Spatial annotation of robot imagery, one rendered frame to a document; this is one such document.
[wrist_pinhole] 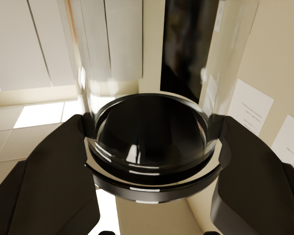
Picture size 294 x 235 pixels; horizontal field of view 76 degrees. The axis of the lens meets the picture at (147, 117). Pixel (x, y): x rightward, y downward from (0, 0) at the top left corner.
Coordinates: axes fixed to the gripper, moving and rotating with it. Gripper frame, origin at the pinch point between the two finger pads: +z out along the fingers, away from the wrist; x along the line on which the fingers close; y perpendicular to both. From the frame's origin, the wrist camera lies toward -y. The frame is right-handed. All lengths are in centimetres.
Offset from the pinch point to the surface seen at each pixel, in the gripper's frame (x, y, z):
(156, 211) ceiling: 10, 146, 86
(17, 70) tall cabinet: -162, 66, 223
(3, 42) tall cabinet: -165, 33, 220
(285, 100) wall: 49, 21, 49
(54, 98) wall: -152, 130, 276
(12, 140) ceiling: -165, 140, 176
